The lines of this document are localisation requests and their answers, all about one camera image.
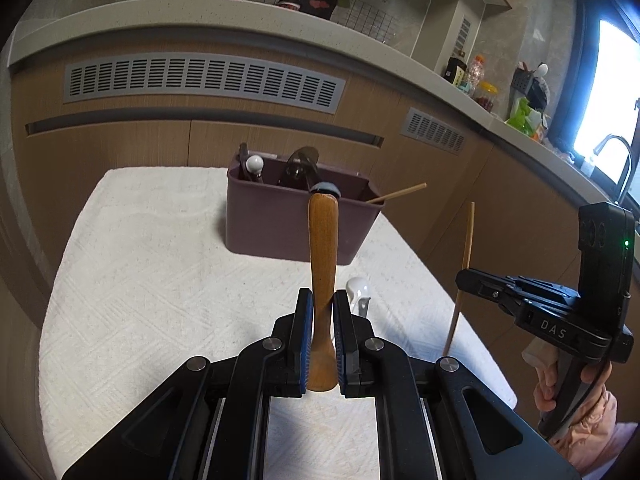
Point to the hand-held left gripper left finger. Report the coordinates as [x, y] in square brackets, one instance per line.
[306, 340]

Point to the white ceramic spoon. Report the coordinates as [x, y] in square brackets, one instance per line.
[357, 287]

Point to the wooden spoon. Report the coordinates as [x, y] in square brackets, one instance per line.
[322, 240]

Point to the dark sauce bottle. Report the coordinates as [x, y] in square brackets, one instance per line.
[455, 70]

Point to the red jar with yellow lid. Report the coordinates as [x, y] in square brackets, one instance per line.
[486, 97]

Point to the black spoon with white ball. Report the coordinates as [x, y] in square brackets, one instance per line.
[254, 164]

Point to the metal faucet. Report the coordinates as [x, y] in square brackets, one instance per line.
[622, 160]

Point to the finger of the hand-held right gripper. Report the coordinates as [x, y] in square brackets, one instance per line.
[545, 287]
[480, 285]

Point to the large grey vent grille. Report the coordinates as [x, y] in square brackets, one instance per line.
[200, 82]

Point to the brown plastic utensil container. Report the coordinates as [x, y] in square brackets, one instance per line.
[270, 220]

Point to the grey-blue spoon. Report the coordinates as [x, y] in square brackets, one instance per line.
[325, 187]

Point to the narrow wall vent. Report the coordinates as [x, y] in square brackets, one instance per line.
[464, 34]

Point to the small grey vent grille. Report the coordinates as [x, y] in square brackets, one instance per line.
[432, 130]

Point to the wooden kitchen cabinet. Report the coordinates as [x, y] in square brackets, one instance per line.
[125, 145]

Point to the green plastic bag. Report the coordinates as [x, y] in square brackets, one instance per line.
[522, 117]

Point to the black basket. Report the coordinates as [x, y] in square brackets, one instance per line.
[530, 85]

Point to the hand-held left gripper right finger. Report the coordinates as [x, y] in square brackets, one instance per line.
[341, 345]

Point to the clear bottle with orange cap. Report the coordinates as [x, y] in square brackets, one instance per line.
[476, 72]

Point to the white textured towel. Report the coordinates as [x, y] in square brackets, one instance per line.
[150, 285]

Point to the person's right hand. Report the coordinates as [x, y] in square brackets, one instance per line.
[545, 385]

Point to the small red pot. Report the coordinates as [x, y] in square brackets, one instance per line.
[289, 3]

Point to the white kitchen countertop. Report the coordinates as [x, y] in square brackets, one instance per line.
[200, 22]

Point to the wooden chopstick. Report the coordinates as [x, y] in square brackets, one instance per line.
[400, 192]
[467, 240]

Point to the bright window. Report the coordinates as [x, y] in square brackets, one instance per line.
[607, 100]

